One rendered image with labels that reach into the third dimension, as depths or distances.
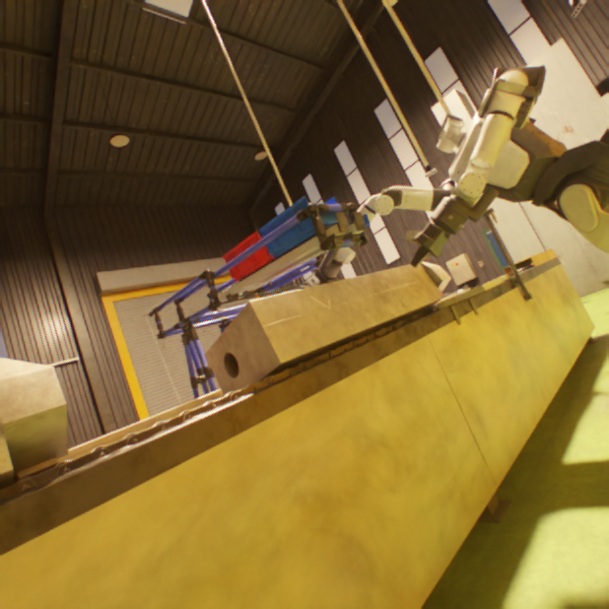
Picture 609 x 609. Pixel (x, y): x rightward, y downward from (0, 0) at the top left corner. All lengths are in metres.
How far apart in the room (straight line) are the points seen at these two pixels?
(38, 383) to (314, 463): 0.63
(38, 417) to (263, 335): 0.53
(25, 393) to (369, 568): 0.86
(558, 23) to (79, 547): 11.70
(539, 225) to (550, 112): 2.33
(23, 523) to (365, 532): 0.74
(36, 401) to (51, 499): 0.16
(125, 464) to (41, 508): 0.14
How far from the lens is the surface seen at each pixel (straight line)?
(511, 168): 1.41
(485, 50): 12.03
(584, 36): 11.43
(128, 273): 12.20
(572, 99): 8.64
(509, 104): 1.22
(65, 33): 9.71
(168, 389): 11.89
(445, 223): 1.09
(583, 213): 1.35
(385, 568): 1.18
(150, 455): 0.83
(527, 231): 7.25
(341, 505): 1.07
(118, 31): 10.67
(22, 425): 0.78
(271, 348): 1.00
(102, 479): 0.81
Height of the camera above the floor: 0.80
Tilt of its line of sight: 10 degrees up
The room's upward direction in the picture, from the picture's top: 23 degrees counter-clockwise
